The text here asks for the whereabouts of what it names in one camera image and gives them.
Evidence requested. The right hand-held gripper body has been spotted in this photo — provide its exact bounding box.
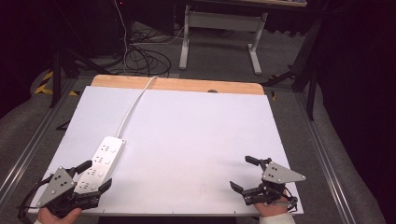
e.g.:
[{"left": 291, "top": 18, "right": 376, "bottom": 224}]
[{"left": 242, "top": 158, "right": 307, "bottom": 210}]

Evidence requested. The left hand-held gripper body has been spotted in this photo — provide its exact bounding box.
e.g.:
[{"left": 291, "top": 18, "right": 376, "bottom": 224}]
[{"left": 36, "top": 166, "right": 101, "bottom": 218}]

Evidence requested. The white power strip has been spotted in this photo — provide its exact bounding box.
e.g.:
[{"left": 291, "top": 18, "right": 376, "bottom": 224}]
[{"left": 74, "top": 135, "right": 127, "bottom": 195}]

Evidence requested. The person's left hand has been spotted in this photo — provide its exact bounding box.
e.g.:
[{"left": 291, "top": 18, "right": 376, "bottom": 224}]
[{"left": 36, "top": 206, "right": 83, "bottom": 224}]

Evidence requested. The person's right hand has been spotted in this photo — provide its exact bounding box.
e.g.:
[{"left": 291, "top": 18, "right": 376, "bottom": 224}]
[{"left": 253, "top": 193, "right": 290, "bottom": 217}]

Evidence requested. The white table board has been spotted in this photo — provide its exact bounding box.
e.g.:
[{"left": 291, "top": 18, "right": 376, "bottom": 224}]
[{"left": 28, "top": 85, "right": 304, "bottom": 217}]

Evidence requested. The yellow black floor tape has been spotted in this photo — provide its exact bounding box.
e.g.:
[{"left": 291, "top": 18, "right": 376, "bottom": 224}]
[{"left": 34, "top": 70, "right": 79, "bottom": 97}]

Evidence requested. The black metal stand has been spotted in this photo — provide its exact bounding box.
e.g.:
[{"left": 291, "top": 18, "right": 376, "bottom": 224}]
[
  {"left": 49, "top": 0, "right": 110, "bottom": 109},
  {"left": 261, "top": 17, "right": 323, "bottom": 121}
]

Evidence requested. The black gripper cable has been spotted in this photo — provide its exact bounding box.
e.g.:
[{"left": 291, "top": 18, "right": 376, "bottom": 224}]
[{"left": 17, "top": 174, "right": 54, "bottom": 224}]

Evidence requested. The aluminium floor rail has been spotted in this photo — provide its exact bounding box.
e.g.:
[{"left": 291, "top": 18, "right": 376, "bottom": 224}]
[
  {"left": 0, "top": 77, "right": 78, "bottom": 204},
  {"left": 294, "top": 92, "right": 354, "bottom": 224}
]

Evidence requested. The white power strip cable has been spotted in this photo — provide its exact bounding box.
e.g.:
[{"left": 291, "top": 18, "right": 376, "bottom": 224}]
[{"left": 116, "top": 76, "right": 159, "bottom": 139}]

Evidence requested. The tangle of black floor cables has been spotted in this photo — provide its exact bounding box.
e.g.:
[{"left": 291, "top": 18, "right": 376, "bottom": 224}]
[{"left": 123, "top": 27, "right": 173, "bottom": 77}]

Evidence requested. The thin white floor cable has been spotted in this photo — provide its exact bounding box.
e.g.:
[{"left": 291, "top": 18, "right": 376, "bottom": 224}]
[{"left": 113, "top": 0, "right": 129, "bottom": 76}]

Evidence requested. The white metal desk frame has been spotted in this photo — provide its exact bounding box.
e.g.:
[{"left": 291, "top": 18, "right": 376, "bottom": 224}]
[{"left": 178, "top": 4, "right": 269, "bottom": 76}]

